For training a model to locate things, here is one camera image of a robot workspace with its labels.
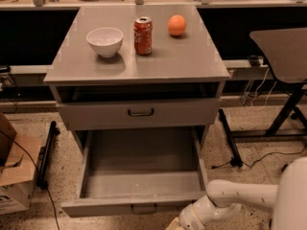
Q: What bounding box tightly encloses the grey drawer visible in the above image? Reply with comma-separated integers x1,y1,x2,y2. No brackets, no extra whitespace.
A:
61,127,207,218
57,98,220,130

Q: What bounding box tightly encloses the black floor cable right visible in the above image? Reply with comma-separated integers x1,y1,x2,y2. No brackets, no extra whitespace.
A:
210,141,307,170

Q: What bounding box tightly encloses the dark side table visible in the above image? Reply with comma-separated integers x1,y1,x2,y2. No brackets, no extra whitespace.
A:
230,28,307,138

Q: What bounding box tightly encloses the cardboard box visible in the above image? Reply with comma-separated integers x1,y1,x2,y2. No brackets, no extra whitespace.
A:
0,113,41,215

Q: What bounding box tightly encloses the red soda can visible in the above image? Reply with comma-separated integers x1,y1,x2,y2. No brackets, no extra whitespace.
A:
133,16,153,55

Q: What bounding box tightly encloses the white ceramic bowl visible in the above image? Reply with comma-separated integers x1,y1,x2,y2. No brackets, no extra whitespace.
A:
86,27,124,58

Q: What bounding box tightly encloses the black power adapter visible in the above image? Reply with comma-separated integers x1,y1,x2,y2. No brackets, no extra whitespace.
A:
248,55,264,67

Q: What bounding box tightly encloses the black cable left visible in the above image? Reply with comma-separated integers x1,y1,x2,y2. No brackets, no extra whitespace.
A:
0,129,61,230

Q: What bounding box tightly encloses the black bar right floor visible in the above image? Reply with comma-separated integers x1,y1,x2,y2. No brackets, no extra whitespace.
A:
219,108,243,168

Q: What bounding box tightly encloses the black bar floor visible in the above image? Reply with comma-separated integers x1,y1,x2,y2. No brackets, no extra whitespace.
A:
219,108,243,168
36,121,59,190

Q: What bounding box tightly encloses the orange fruit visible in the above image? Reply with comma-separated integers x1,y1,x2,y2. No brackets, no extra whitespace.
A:
168,15,186,36

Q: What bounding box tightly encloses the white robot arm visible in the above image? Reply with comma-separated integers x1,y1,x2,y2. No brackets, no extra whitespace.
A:
166,157,307,230

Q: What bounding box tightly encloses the black bar left floor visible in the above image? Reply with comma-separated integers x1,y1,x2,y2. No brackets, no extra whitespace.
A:
36,121,59,190

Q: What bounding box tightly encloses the grey top drawer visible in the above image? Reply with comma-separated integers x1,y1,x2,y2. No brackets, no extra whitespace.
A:
57,98,220,130

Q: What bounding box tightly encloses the grey drawer cabinet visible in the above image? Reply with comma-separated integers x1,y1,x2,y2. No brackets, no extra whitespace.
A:
44,5,229,148

